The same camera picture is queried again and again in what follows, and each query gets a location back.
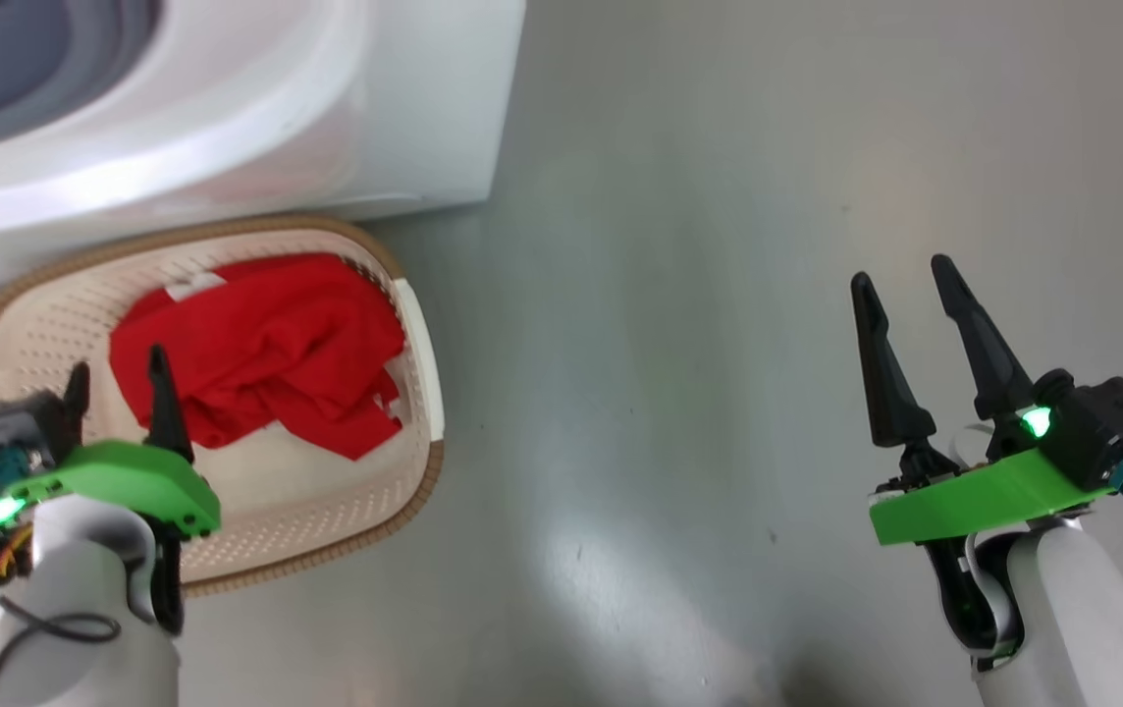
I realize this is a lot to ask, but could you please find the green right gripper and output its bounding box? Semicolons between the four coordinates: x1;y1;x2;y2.
850;254;1119;547

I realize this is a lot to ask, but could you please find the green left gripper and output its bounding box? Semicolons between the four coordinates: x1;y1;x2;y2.
0;344;222;541

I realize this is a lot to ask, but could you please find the plain red t-shirt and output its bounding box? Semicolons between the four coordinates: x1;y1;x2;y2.
110;253;407;461

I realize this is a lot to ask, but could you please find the cream perforated laundry basket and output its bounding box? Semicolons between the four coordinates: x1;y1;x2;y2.
0;214;447;598

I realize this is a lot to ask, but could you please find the white front-load washing machine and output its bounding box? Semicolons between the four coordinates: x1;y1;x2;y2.
0;0;527;296

